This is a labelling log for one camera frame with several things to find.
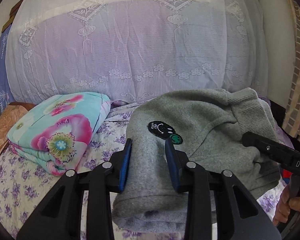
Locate blue patterned cloth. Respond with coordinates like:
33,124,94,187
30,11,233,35
0,24,14,114

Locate purple floral bedspread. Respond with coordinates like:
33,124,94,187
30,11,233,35
0,103,286,239

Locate white lace headboard cover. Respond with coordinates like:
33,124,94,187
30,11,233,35
6,0,268,104

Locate right hand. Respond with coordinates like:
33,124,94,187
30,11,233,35
273,185,300,226

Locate grey sweatpants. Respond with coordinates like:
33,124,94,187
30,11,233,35
112,88,280,233

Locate folded turquoise floral blanket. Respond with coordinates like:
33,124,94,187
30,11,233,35
7,92,111,176

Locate red garment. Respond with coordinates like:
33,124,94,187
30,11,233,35
280,169,292,184

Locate brown checkered curtain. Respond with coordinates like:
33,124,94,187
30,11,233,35
283,0,300,140

